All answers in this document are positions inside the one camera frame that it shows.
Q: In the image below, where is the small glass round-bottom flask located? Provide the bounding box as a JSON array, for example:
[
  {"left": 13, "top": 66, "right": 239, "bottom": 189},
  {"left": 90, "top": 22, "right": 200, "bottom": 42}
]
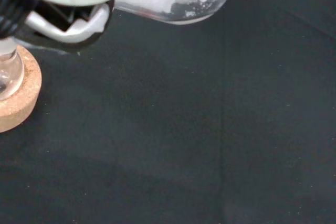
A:
[{"left": 0, "top": 37, "right": 26, "bottom": 101}]

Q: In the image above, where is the black bench cloth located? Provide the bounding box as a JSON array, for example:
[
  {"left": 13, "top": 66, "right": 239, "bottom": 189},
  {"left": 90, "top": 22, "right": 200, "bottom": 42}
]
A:
[{"left": 0, "top": 0, "right": 336, "bottom": 224}]

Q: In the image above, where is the cork ring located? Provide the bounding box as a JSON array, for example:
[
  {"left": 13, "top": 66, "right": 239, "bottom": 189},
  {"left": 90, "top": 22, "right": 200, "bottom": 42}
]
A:
[{"left": 0, "top": 45, "right": 43, "bottom": 134}]

